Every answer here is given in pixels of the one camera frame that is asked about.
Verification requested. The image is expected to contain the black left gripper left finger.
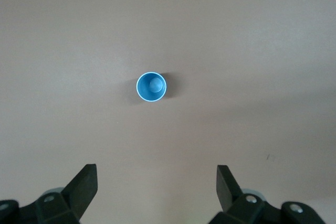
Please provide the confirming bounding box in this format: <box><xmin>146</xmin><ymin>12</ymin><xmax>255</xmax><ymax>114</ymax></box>
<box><xmin>0</xmin><ymin>164</ymin><xmax>99</xmax><ymax>224</ymax></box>

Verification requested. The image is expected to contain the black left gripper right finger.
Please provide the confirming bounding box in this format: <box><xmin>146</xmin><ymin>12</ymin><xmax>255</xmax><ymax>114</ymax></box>
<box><xmin>207</xmin><ymin>165</ymin><xmax>326</xmax><ymax>224</ymax></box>

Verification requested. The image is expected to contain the blue plastic cup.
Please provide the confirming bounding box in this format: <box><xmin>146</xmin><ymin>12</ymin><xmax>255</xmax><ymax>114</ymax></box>
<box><xmin>135</xmin><ymin>71</ymin><xmax>168</xmax><ymax>103</ymax></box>

